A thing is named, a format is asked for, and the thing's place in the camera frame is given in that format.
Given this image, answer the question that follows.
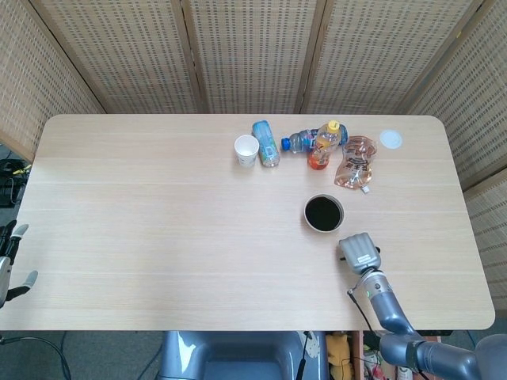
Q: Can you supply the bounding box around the woven rattan folding screen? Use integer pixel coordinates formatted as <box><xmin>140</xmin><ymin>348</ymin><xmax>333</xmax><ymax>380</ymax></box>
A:
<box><xmin>0</xmin><ymin>0</ymin><xmax>507</xmax><ymax>287</ymax></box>

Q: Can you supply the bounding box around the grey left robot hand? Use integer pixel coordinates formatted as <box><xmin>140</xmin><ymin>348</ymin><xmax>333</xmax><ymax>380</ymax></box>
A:
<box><xmin>0</xmin><ymin>222</ymin><xmax>39</xmax><ymax>310</ymax></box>

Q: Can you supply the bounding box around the white perforated bracket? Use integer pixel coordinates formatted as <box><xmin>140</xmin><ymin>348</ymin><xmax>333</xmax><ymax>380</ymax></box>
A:
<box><xmin>302</xmin><ymin>331</ymin><xmax>321</xmax><ymax>360</ymax></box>

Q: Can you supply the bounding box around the blue-label plastic bottle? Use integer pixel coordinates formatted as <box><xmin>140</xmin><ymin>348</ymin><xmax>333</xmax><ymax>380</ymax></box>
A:
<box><xmin>251</xmin><ymin>120</ymin><xmax>281</xmax><ymax>169</ymax></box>

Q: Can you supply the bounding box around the orange spout drink pouch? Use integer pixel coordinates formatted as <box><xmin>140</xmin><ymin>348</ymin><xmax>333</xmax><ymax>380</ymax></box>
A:
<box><xmin>333</xmin><ymin>134</ymin><xmax>379</xmax><ymax>196</ymax></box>

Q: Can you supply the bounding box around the white paper cup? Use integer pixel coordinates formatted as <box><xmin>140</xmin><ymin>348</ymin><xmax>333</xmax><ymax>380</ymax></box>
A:
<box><xmin>233</xmin><ymin>134</ymin><xmax>261</xmax><ymax>168</ymax></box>

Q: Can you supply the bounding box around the yellow plush toy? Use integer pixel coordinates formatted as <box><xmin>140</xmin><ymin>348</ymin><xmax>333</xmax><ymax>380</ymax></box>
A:
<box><xmin>327</xmin><ymin>331</ymin><xmax>356</xmax><ymax>380</ymax></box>

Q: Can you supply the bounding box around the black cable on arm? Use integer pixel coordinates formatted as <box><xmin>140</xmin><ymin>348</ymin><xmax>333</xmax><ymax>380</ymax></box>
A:
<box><xmin>346</xmin><ymin>290</ymin><xmax>384</xmax><ymax>338</ymax></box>

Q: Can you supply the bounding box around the black equipment with cables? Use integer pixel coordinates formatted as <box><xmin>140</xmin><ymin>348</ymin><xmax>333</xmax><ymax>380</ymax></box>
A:
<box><xmin>0</xmin><ymin>157</ymin><xmax>33</xmax><ymax>207</ymax></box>

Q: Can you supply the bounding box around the grey robot torso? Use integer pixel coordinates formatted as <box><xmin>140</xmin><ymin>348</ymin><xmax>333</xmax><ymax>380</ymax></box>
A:
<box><xmin>157</xmin><ymin>329</ymin><xmax>330</xmax><ymax>380</ymax></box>

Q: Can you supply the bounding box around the clear water bottle blue cap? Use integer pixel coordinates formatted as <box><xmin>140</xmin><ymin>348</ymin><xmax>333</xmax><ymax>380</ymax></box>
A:
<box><xmin>280</xmin><ymin>125</ymin><xmax>350</xmax><ymax>154</ymax></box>

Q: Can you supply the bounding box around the white cup of black liquid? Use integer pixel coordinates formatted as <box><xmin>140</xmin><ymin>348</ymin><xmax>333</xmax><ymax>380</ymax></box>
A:
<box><xmin>303</xmin><ymin>193</ymin><xmax>345</xmax><ymax>234</ymax></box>

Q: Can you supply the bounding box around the orange tea bottle yellow cap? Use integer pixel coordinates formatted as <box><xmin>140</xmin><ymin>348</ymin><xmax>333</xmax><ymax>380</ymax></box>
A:
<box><xmin>307</xmin><ymin>120</ymin><xmax>343</xmax><ymax>172</ymax></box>

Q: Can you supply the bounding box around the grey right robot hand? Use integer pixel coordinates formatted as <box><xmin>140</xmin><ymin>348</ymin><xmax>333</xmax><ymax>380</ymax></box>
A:
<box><xmin>337</xmin><ymin>233</ymin><xmax>384</xmax><ymax>276</ymax></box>

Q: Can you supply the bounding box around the white round lid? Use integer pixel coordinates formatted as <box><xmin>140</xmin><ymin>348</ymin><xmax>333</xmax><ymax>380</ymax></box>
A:
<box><xmin>378</xmin><ymin>129</ymin><xmax>405</xmax><ymax>150</ymax></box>

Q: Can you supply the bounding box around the black floor cable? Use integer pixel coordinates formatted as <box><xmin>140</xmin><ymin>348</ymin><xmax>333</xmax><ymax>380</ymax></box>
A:
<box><xmin>0</xmin><ymin>334</ymin><xmax>74</xmax><ymax>380</ymax></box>

